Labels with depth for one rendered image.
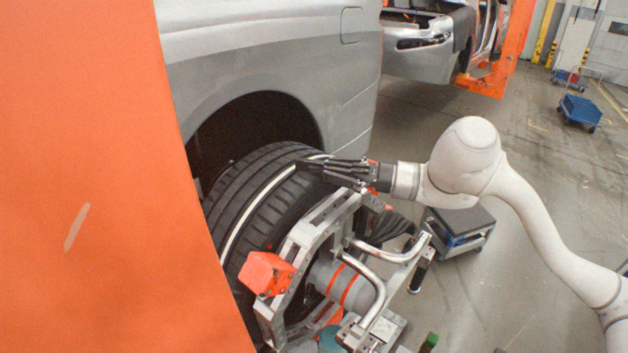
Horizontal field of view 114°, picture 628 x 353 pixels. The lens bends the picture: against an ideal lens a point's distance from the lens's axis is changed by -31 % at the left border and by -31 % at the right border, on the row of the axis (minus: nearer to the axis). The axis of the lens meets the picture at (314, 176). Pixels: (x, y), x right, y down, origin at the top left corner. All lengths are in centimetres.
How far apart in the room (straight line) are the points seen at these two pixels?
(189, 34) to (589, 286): 108
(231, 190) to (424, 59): 267
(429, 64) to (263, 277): 285
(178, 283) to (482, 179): 48
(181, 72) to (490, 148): 67
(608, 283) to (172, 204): 82
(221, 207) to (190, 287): 51
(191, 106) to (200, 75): 8
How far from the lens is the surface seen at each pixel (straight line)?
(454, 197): 64
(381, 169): 66
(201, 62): 77
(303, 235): 64
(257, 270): 59
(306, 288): 103
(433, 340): 107
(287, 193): 66
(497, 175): 55
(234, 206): 70
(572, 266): 78
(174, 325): 25
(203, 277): 23
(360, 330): 64
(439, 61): 320
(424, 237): 82
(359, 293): 81
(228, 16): 80
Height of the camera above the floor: 158
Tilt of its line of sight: 35 degrees down
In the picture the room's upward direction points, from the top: straight up
